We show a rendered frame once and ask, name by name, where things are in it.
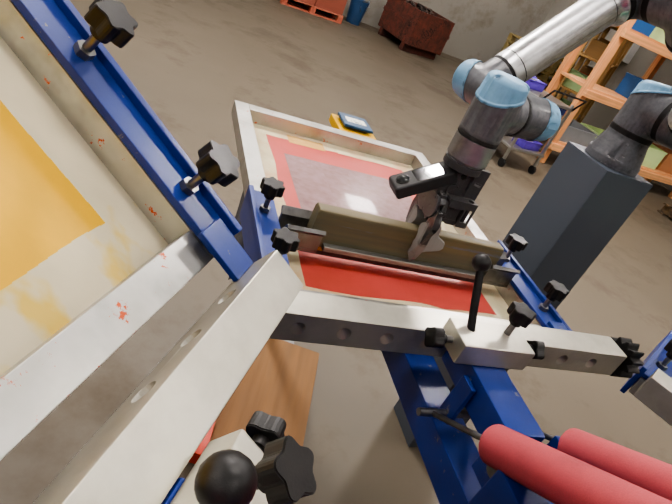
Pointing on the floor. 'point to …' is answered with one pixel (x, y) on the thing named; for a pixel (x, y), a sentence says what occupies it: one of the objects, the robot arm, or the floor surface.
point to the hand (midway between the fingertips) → (405, 247)
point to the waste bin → (357, 11)
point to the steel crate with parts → (415, 27)
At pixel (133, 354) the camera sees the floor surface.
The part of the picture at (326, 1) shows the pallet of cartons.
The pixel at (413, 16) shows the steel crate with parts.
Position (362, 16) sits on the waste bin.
